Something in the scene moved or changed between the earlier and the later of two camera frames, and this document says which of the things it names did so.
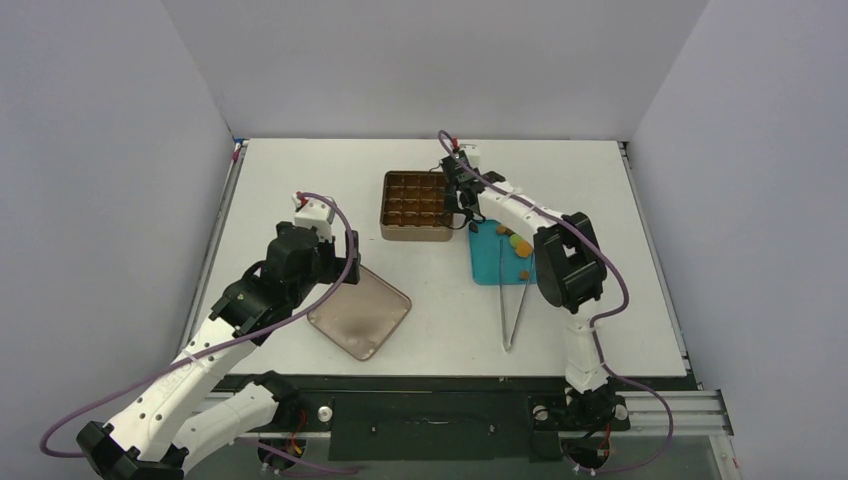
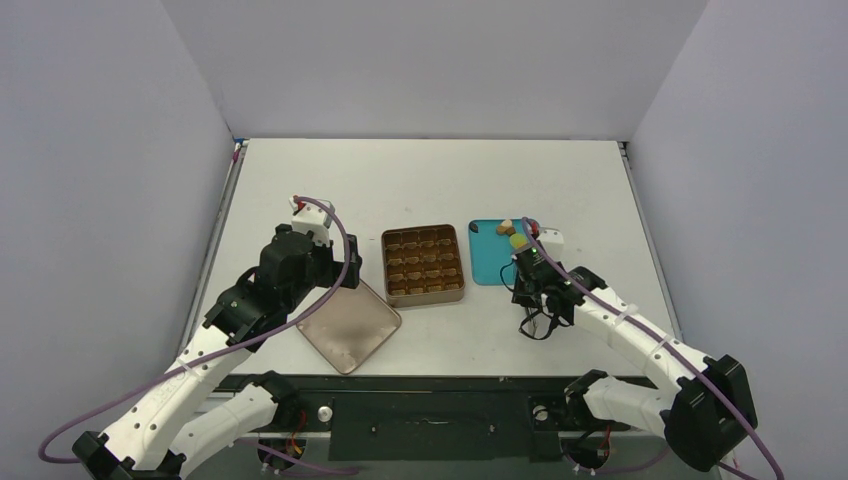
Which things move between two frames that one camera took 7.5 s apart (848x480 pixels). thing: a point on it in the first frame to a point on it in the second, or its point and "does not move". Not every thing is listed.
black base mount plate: [511, 418] does not move
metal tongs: [508, 347] to [521, 329]
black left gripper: [337, 265] does not move
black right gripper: [461, 196] to [525, 266]
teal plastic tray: [494, 261] does not move
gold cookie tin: [414, 207] to [422, 265]
